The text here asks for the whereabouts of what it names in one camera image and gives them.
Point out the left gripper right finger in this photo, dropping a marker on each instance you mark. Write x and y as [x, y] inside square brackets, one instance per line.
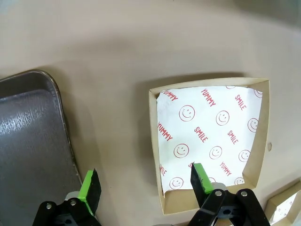
[200, 179]

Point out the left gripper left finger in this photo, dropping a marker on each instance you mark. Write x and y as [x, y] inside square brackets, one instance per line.
[90, 188]

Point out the brown cardboard food box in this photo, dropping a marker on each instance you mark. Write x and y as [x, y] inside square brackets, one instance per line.
[270, 204]
[262, 141]

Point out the brown plastic serving tray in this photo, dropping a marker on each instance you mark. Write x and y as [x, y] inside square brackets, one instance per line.
[28, 141]

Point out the white printed liner paper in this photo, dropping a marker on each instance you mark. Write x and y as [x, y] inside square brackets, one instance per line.
[207, 146]
[290, 208]

